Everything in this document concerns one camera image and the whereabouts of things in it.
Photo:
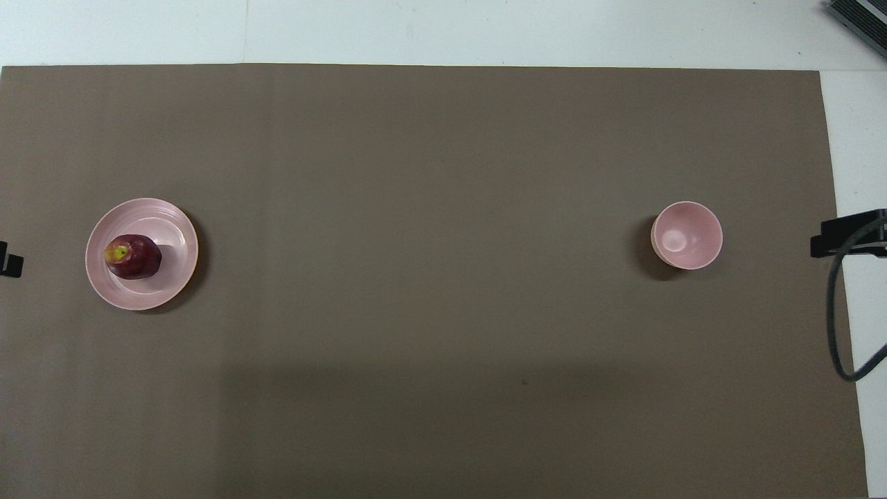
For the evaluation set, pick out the grey ribbed device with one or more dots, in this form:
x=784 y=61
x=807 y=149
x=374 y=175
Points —
x=863 y=21

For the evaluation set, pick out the brown paper table mat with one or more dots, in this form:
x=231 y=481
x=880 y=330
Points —
x=443 y=208

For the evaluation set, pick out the pink plate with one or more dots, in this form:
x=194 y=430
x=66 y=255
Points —
x=170 y=232

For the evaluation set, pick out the pink bowl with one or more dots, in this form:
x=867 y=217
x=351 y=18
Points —
x=689 y=235

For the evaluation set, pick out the dark red apple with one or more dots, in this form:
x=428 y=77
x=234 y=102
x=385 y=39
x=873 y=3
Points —
x=138 y=260

